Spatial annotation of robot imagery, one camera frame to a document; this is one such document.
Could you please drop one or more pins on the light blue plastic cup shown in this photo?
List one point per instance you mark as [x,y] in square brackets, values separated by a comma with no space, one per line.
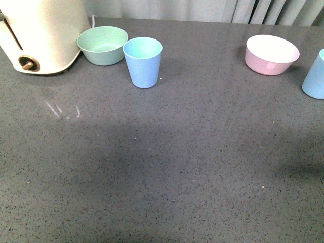
[313,84]

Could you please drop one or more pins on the white two-slot toaster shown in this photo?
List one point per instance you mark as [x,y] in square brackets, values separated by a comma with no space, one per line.
[39,37]

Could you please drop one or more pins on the pink bowl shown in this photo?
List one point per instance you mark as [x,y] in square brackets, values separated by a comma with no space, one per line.
[270,55]

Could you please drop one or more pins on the mint green bowl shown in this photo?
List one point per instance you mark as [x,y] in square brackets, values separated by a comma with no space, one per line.
[103,45]

